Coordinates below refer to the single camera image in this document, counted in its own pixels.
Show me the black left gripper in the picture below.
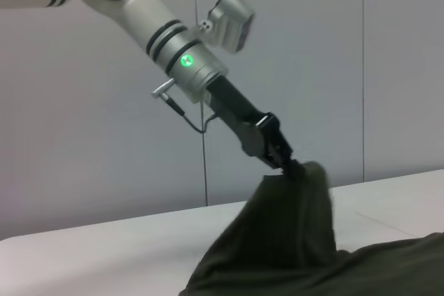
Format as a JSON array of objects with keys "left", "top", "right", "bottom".
[{"left": 203, "top": 76, "right": 307, "bottom": 179}]

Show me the dark green t-shirt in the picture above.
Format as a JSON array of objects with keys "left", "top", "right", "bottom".
[{"left": 178, "top": 159, "right": 444, "bottom": 296}]

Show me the thin dark left arm cable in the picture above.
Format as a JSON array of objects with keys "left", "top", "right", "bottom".
[{"left": 162, "top": 94, "right": 216, "bottom": 134}]

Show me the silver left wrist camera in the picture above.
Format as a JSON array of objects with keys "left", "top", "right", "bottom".
[{"left": 199, "top": 0, "right": 257, "bottom": 55}]

